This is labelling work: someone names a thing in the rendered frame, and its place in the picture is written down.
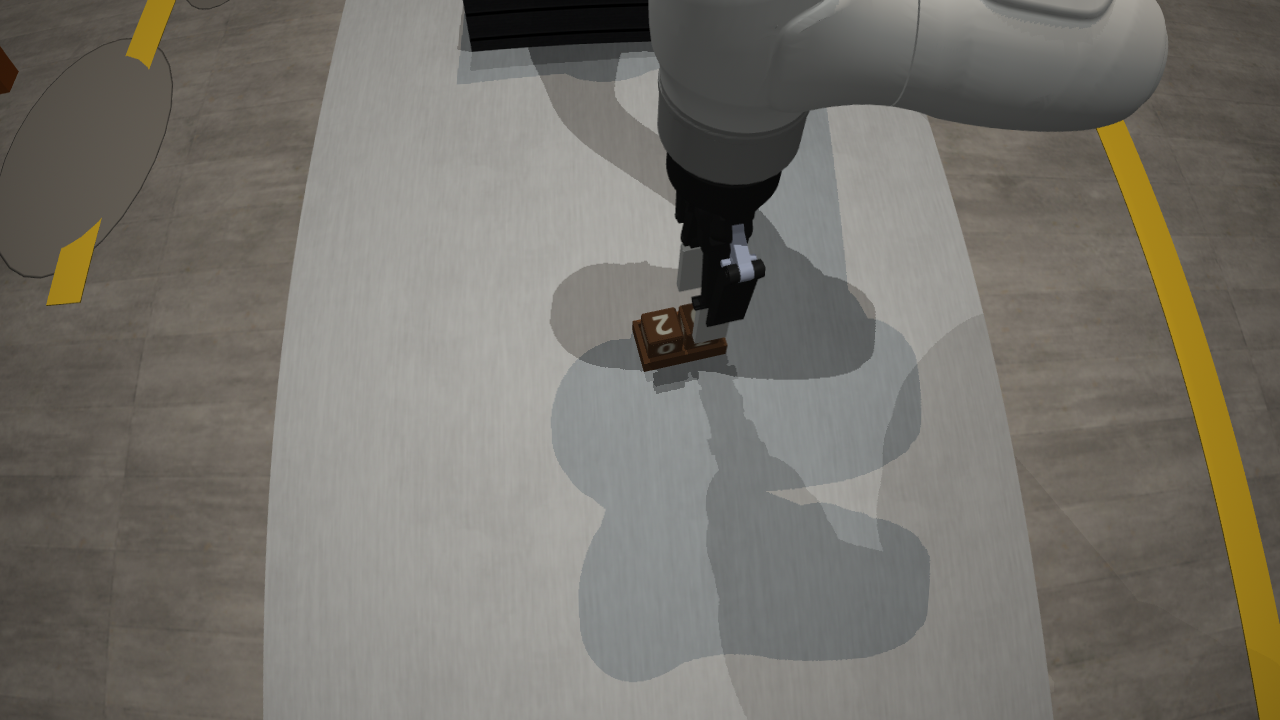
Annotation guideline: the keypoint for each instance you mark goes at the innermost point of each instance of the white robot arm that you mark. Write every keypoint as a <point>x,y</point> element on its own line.
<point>735,75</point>

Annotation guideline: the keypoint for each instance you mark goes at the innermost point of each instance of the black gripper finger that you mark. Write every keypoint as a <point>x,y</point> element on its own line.
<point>735,283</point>
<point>690,259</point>

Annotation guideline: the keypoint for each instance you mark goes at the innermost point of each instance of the brown calendar cube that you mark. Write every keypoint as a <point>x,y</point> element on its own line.
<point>686,315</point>
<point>661,332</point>

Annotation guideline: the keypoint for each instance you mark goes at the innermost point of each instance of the brown wooden tray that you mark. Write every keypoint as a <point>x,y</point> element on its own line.
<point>683,356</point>

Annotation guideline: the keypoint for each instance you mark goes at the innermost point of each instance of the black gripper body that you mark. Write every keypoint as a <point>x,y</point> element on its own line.
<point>732,204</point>

